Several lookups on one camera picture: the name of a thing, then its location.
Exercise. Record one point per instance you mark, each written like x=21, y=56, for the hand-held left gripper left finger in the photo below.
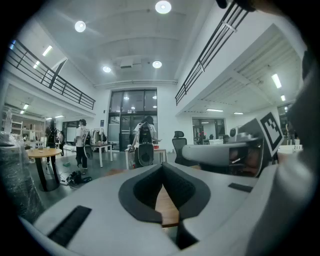
x=105, y=200

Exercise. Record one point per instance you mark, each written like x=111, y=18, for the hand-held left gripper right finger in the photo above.
x=220, y=200

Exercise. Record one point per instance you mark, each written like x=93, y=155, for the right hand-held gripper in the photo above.
x=271, y=132

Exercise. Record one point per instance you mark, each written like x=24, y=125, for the black office chair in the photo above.
x=178, y=147

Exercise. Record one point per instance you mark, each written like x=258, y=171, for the black equipment bags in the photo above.
x=76, y=176

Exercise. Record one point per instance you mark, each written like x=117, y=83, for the ceiling tube light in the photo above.
x=282, y=98
x=214, y=110
x=276, y=80

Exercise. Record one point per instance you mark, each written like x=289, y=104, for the white power strip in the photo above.
x=63, y=182

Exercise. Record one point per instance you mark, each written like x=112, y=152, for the white table with light top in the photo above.
x=161, y=150

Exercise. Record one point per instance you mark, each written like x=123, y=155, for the red box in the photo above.
x=156, y=147

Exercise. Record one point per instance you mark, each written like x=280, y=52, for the green dustpan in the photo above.
x=67, y=164

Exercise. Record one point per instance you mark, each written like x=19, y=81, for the clothes rack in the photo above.
x=96, y=136

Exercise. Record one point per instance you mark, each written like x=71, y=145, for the round wooden table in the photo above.
x=45, y=152

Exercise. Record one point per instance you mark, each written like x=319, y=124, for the glass entrance doors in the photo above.
x=125, y=117

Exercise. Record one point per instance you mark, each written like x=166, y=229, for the black mezzanine railing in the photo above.
x=200, y=65
x=80, y=98

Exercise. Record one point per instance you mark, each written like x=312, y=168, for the plastic-wrapped black object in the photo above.
x=17, y=180

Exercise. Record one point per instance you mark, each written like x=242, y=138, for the round ceiling light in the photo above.
x=80, y=26
x=106, y=69
x=163, y=7
x=157, y=64

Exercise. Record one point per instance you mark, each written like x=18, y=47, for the storage shelves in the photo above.
x=16, y=127

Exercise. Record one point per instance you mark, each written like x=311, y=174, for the ceiling air conditioner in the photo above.
x=127, y=65

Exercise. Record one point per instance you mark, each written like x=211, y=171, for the blue wall sign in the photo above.
x=102, y=122

